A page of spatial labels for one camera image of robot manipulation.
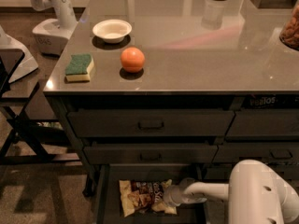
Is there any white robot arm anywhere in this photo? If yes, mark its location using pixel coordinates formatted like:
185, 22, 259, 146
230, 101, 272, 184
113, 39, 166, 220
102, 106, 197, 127
163, 160, 299, 224

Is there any top left drawer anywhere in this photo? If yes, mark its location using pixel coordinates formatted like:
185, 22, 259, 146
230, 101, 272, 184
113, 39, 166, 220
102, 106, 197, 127
67, 109, 234, 137

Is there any dark counter cabinet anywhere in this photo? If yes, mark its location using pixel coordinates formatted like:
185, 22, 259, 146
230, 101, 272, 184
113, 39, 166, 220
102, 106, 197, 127
42, 0, 299, 224

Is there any green and yellow sponge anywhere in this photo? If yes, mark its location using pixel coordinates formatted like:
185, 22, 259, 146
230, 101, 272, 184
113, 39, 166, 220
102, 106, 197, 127
64, 53, 94, 82

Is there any brown sea salt chip bag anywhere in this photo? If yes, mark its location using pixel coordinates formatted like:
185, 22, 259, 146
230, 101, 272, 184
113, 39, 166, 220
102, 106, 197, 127
119, 180, 177, 217

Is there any orange round fruit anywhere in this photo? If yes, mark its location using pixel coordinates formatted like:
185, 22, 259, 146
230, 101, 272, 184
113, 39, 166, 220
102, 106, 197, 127
121, 48, 145, 73

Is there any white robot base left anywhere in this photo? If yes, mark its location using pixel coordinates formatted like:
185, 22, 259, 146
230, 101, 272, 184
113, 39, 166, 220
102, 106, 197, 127
0, 26, 38, 83

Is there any glass jar of nuts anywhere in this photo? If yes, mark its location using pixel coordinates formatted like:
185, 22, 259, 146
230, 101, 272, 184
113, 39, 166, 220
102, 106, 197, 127
279, 0, 299, 50

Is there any middle right drawer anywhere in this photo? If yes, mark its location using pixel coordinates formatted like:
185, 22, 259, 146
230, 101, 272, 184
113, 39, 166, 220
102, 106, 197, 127
213, 142, 299, 163

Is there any dark folding side table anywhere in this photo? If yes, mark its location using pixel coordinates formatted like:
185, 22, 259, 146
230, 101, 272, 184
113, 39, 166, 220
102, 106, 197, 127
0, 56, 79, 165

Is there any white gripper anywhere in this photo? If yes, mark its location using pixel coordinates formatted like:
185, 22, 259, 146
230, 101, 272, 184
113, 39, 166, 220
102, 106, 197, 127
151, 177, 206, 212

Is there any top right drawer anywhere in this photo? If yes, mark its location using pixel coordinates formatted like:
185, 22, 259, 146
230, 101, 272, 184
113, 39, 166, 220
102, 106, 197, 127
226, 109, 299, 141

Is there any white bowl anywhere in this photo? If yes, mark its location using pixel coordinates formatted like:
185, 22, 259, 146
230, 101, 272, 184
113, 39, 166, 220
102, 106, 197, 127
93, 20, 132, 44

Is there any middle left drawer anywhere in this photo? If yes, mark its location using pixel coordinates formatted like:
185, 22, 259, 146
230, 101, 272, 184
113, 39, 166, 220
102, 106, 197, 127
84, 143, 218, 164

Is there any open bottom left drawer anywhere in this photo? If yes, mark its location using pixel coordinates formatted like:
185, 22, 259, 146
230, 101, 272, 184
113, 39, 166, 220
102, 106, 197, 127
93, 164, 209, 224

